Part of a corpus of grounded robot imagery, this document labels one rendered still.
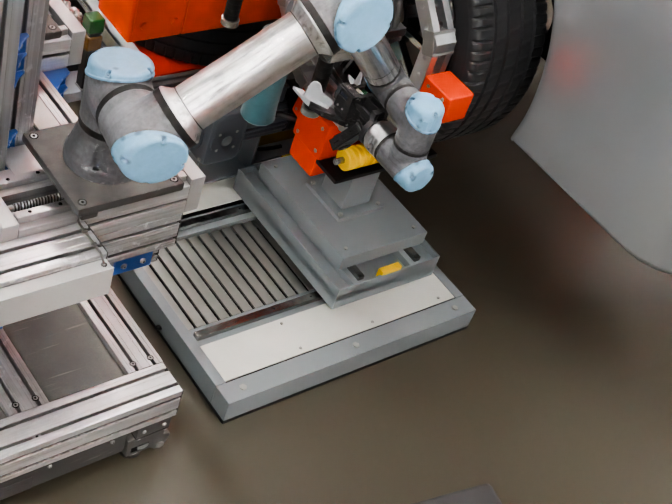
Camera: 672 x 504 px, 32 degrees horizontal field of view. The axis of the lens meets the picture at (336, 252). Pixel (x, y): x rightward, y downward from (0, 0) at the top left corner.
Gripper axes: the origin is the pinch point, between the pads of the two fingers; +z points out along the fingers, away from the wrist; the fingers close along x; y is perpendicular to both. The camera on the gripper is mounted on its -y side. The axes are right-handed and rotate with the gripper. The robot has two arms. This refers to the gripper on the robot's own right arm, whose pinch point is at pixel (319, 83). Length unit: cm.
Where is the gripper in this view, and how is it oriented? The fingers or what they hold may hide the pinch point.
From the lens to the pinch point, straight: 259.2
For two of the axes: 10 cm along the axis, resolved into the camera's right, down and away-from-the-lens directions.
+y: 2.7, -7.0, -6.6
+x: -7.8, 2.4, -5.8
